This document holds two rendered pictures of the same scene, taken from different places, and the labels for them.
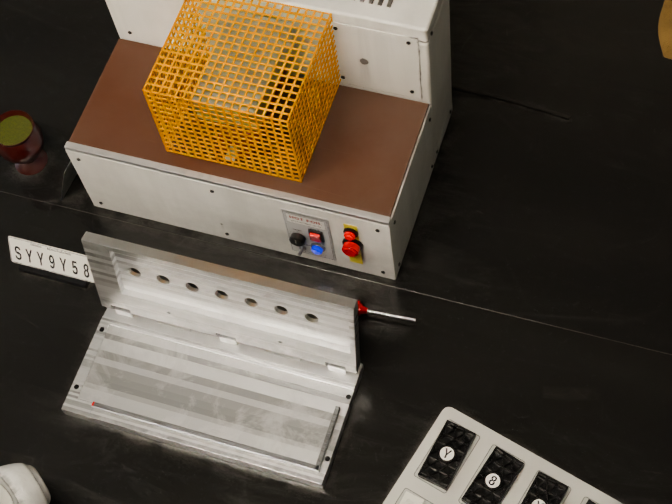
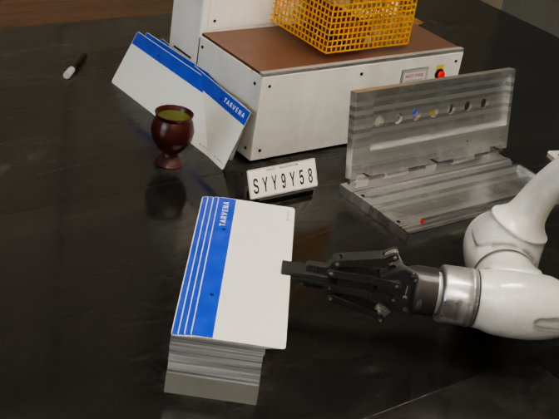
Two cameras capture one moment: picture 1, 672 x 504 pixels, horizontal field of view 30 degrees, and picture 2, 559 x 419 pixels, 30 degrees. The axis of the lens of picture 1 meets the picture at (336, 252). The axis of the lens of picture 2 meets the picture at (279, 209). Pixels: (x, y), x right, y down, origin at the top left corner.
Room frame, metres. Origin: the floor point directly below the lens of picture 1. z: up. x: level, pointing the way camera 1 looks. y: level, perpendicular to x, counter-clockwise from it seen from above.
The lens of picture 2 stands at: (0.42, 2.12, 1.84)
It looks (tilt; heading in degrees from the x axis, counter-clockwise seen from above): 29 degrees down; 292
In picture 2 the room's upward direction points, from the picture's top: 10 degrees clockwise
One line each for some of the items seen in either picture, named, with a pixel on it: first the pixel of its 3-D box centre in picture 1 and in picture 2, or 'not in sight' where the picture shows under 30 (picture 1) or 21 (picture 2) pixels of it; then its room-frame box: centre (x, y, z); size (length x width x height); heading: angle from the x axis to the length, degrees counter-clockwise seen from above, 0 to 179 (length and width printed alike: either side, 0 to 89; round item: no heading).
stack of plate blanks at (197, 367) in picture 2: not in sight; (226, 291); (0.98, 0.89, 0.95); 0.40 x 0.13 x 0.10; 114
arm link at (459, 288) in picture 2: not in sight; (452, 294); (0.67, 0.75, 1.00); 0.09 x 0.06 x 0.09; 114
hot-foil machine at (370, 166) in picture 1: (321, 98); (348, 27); (1.19, -0.03, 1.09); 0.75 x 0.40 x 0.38; 62
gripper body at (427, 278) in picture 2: not in sight; (405, 288); (0.73, 0.78, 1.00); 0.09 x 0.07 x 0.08; 24
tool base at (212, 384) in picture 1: (212, 387); (456, 189); (0.81, 0.24, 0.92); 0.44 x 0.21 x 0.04; 62
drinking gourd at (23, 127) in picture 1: (22, 145); (171, 138); (1.32, 0.50, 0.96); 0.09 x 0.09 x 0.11
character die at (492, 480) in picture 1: (492, 481); not in sight; (0.57, -0.16, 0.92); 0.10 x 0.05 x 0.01; 135
